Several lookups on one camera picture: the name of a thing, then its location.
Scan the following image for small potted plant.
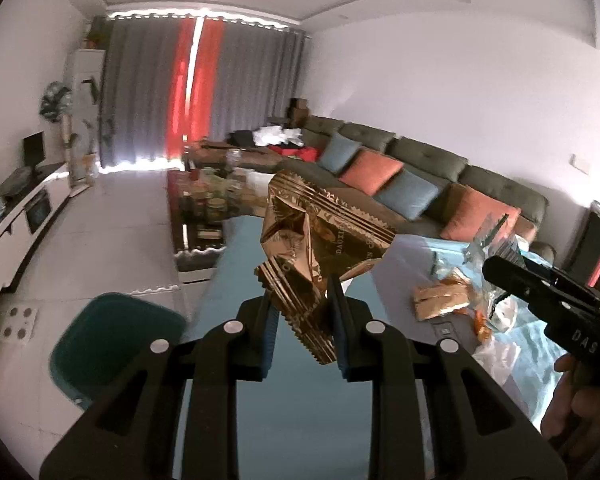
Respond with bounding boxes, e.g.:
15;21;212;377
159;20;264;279
85;17;112;51

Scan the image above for black monitor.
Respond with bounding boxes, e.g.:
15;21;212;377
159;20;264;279
22;131;47;170

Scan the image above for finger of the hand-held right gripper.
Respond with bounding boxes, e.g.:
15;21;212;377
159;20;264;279
482;256;600;328

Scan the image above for orange peel piece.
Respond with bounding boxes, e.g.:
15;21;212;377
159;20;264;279
472;310;493;343

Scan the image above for white standing air conditioner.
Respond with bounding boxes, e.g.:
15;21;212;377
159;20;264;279
64;49;106;171

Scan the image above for green sofa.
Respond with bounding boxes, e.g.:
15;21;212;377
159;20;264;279
187;114;556;261

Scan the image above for white tv cabinet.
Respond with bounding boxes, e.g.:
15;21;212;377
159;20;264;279
0;162;73;341

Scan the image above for dark coffee table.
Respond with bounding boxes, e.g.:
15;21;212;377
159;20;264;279
166;167;276;273

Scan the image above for grey curtain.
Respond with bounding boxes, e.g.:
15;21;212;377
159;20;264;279
97;15;181;168
207;22;311;146

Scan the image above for person's right hand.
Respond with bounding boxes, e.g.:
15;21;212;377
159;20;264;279
541;355;600;461

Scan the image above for orange cushion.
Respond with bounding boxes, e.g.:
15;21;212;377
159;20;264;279
440;185;522;243
337;149;406;197

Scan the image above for teal trash bin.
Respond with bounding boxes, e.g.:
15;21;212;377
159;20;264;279
49;292;187;411

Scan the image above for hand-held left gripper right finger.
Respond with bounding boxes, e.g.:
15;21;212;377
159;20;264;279
328;274;568;480

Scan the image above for black appliance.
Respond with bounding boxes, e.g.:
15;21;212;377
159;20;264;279
565;200;600;291

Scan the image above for clear plastic wrapper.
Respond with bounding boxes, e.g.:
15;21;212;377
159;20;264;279
462;212;526;266

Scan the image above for brown cardboard boxes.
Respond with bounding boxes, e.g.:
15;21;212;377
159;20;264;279
286;97;313;128

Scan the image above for brown bread pack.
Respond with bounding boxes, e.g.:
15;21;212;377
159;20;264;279
412;275;473;322

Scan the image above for white clothes pile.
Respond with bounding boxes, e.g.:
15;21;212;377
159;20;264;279
252;125;305;148

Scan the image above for red cloth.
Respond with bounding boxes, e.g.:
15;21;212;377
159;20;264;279
272;146;321;163

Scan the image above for white square panel with holes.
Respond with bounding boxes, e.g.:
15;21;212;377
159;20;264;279
0;305;40;343

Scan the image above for gold foil wrapper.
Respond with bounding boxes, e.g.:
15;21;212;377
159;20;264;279
254;170;397;366

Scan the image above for covered standing fan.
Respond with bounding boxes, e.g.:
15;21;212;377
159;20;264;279
39;81;73;121

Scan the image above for orange curtain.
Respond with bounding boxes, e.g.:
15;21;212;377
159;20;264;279
190;17;226;143
164;17;201;161

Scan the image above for blue cushion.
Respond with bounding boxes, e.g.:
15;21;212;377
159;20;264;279
372;169;441;222
316;132;362;175

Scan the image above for tall leafy potted plant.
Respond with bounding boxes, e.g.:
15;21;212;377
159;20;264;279
77;72;118;181

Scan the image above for printed blue tablecloth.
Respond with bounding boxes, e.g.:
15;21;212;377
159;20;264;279
172;215;581;480

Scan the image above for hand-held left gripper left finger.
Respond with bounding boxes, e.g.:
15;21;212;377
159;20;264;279
39;290;281;480

